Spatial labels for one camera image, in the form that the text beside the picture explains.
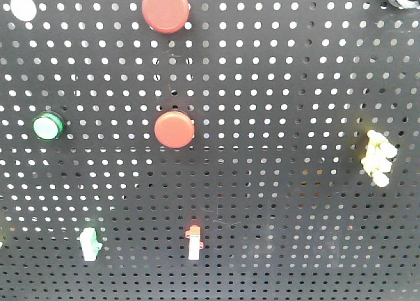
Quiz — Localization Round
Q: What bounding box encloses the white red toggle switch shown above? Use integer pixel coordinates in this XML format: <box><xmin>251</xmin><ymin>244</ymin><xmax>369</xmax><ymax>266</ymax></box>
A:
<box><xmin>184</xmin><ymin>225</ymin><xmax>203</xmax><ymax>260</ymax></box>

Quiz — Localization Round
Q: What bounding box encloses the green round push button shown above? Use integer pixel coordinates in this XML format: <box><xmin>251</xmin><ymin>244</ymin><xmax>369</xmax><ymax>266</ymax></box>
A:
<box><xmin>32</xmin><ymin>111</ymin><xmax>65</xmax><ymax>141</ymax></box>

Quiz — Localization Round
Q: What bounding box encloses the red round button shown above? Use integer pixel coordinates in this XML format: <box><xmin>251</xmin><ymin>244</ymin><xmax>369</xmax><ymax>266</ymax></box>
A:
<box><xmin>142</xmin><ymin>0</ymin><xmax>190</xmax><ymax>34</ymax></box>
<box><xmin>154</xmin><ymin>111</ymin><xmax>195</xmax><ymax>148</ymax></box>

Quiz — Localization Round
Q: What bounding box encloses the upper red round button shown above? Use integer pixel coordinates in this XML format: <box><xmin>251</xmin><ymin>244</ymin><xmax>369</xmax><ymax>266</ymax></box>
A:
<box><xmin>142</xmin><ymin>0</ymin><xmax>190</xmax><ymax>34</ymax></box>

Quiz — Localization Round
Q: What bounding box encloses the lower red round button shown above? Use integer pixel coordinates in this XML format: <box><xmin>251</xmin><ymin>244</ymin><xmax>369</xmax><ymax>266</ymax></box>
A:
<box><xmin>154</xmin><ymin>111</ymin><xmax>195</xmax><ymax>148</ymax></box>

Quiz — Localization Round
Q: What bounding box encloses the black perforated pegboard panel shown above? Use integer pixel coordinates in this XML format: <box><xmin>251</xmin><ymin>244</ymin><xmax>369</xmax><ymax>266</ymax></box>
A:
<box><xmin>1</xmin><ymin>0</ymin><xmax>419</xmax><ymax>300</ymax></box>

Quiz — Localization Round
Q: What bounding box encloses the white green toggle switch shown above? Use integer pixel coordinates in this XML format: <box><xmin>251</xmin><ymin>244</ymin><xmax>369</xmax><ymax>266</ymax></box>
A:
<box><xmin>79</xmin><ymin>228</ymin><xmax>102</xmax><ymax>262</ymax></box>

